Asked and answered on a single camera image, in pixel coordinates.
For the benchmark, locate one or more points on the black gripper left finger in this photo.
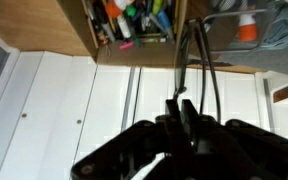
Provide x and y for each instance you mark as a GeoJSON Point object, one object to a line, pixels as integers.
{"type": "Point", "coordinates": [130, 146]}

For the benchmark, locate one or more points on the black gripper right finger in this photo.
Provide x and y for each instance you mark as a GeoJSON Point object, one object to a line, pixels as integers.
{"type": "Point", "coordinates": [250, 150]}

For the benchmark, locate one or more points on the round closet door knob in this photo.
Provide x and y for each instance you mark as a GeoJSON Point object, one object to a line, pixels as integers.
{"type": "Point", "coordinates": [79, 121]}
{"type": "Point", "coordinates": [24, 115]}

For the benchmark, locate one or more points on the white low cabinet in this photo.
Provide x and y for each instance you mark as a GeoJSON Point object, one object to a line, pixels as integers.
{"type": "Point", "coordinates": [285, 92]}

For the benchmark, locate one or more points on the brown cardboard box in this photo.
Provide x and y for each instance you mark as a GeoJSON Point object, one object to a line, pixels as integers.
{"type": "Point", "coordinates": [134, 57]}

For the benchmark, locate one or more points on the grey floor rug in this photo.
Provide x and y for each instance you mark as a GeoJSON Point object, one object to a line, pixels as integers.
{"type": "Point", "coordinates": [277, 61]}

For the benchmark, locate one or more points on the pink highlighter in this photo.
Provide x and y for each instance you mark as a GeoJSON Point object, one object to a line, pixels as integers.
{"type": "Point", "coordinates": [126, 45]}

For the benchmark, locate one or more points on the white marker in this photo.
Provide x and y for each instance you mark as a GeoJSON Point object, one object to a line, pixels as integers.
{"type": "Point", "coordinates": [124, 26]}

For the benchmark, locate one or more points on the orange white bottle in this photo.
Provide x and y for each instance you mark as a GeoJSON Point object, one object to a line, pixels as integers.
{"type": "Point", "coordinates": [247, 28]}

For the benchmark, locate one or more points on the blue marker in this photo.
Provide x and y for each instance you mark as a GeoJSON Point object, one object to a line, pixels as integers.
{"type": "Point", "coordinates": [164, 20]}

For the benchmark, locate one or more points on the grey blue cloth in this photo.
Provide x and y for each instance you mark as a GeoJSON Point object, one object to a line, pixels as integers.
{"type": "Point", "coordinates": [284, 23]}

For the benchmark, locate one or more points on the orange capped marker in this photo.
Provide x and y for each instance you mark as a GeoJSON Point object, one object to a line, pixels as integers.
{"type": "Point", "coordinates": [113, 9]}

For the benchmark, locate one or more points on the green marker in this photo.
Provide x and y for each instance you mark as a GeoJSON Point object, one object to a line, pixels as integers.
{"type": "Point", "coordinates": [157, 6]}

